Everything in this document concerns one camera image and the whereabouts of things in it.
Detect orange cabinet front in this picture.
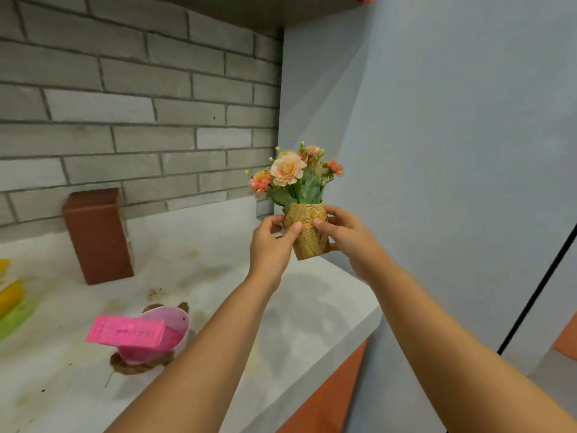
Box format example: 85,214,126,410
275,340,368,433

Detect person's left hand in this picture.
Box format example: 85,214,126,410
249,215,303,293

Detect yellow mini drawer organizer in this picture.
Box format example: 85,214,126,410
0,259,39,341

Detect person's left forearm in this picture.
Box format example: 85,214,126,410
104,274,282,433

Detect white countertop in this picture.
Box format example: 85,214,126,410
0,195,383,433

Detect artificial flowers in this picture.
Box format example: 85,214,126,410
245,141,344,261

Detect person's right forearm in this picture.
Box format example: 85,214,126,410
360,261,577,433

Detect brown tissue box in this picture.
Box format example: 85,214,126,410
62,188,135,286

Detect person's right hand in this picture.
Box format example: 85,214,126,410
312,206,388,284

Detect pink metal bucket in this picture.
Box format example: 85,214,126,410
109,302,191,376

